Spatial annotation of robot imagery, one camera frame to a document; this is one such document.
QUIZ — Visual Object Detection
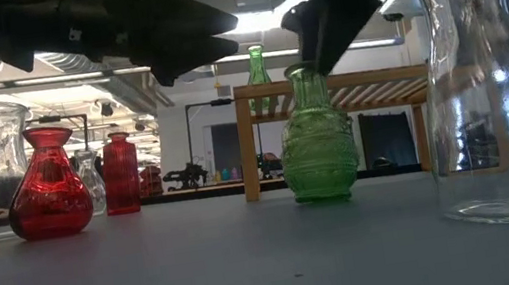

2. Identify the black ceiling camera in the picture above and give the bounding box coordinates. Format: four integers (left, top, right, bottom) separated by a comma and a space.
381, 11, 406, 24

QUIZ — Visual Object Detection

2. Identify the dark curtain panel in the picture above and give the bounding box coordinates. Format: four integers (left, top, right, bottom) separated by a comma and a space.
357, 106, 420, 172

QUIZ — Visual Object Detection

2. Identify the black metal stand frame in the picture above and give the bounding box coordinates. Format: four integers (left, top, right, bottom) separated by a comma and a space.
181, 95, 247, 189

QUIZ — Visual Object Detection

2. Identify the wooden slatted shelf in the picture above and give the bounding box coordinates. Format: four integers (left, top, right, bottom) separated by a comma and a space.
229, 58, 445, 204

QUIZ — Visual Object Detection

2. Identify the red crates stack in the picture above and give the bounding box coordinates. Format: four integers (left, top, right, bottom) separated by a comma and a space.
136, 162, 166, 199

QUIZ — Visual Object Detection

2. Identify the red cylindrical glass bottle vase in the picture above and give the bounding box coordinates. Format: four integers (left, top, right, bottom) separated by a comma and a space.
95, 129, 147, 218

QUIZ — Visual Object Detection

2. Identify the tall twisted green glass vase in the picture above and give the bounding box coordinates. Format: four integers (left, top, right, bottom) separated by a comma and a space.
241, 43, 277, 114

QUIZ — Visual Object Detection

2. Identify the small clear ribbed glass vase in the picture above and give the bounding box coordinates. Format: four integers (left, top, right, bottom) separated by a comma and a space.
72, 147, 110, 219

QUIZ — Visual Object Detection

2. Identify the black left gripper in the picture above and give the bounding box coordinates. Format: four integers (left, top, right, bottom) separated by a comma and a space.
13, 0, 247, 107

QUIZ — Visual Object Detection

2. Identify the green embossed glass vase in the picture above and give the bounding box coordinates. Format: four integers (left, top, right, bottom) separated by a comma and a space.
267, 55, 366, 208

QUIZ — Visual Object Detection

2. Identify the red bulbous glass vase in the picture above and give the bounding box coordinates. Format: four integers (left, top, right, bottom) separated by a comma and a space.
0, 120, 99, 245

